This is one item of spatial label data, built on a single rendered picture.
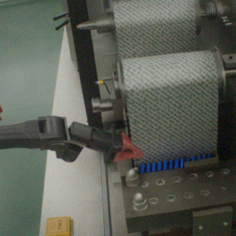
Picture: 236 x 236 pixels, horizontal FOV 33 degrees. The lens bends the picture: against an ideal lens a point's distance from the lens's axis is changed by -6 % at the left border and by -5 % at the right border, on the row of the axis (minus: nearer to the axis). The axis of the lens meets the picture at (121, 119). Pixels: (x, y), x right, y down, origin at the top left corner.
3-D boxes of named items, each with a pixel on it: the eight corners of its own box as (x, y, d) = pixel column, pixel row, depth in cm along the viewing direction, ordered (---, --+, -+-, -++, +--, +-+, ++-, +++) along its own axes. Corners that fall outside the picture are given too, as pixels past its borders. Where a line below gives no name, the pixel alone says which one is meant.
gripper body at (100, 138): (110, 166, 109) (84, 158, 107) (108, 143, 117) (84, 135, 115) (120, 147, 106) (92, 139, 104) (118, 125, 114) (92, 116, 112)
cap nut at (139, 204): (131, 202, 103) (130, 189, 101) (146, 200, 103) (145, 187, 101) (133, 212, 100) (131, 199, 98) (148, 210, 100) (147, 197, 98)
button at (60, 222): (48, 223, 117) (46, 217, 116) (71, 220, 117) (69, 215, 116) (46, 241, 112) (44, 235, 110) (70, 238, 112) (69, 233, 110)
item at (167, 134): (135, 168, 117) (128, 112, 107) (216, 156, 117) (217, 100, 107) (135, 169, 116) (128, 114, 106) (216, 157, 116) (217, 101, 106)
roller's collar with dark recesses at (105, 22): (97, 29, 129) (95, 11, 126) (116, 27, 129) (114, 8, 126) (98, 37, 124) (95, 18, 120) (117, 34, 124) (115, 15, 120)
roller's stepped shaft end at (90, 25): (78, 29, 127) (76, 20, 125) (97, 27, 127) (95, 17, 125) (77, 33, 124) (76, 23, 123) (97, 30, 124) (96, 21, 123)
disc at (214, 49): (209, 79, 119) (209, 36, 109) (210, 79, 119) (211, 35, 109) (222, 111, 108) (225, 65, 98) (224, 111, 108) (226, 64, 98)
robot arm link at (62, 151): (50, 143, 101) (46, 115, 106) (38, 167, 109) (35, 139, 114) (95, 146, 106) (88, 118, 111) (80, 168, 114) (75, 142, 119)
